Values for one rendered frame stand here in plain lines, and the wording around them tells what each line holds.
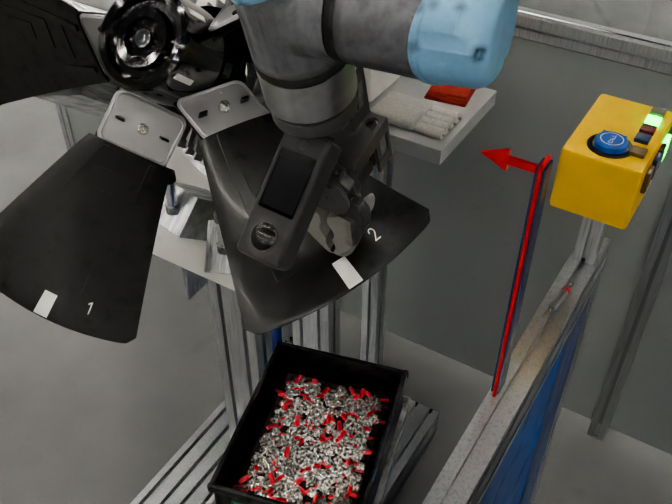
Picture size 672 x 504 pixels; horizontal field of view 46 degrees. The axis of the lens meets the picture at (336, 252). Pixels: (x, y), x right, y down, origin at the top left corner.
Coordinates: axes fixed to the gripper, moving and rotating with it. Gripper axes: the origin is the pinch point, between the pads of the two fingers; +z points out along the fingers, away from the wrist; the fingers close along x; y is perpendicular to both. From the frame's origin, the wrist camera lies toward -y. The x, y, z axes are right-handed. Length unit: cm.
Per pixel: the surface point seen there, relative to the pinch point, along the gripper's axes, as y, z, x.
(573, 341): 28, 52, -19
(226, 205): -1.0, -2.3, 12.3
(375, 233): 4.6, 1.7, -1.8
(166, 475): -16, 102, 53
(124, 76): 5.9, -8.4, 28.9
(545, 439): 20, 77, -19
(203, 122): 6.5, -4.1, 20.1
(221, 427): 0, 106, 50
